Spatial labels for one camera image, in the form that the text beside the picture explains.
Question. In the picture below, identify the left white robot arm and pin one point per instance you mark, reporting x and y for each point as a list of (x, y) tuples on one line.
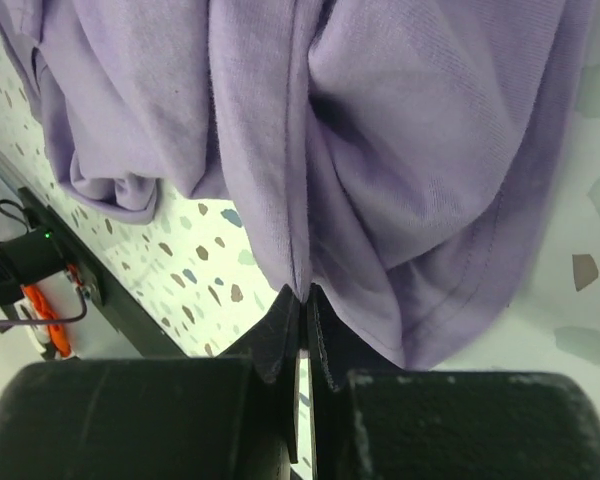
[(29, 258)]

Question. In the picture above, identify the purple t shirt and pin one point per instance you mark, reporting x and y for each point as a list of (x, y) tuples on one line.
[(399, 154)]

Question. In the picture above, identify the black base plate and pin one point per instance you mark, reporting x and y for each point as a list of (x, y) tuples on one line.
[(106, 293)]

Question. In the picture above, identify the aluminium frame rail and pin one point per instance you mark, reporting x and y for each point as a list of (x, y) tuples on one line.
[(12, 177)]

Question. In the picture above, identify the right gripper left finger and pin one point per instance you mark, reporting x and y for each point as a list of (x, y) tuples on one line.
[(233, 416)]

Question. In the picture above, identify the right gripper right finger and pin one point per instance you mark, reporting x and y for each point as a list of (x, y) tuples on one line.
[(373, 420)]

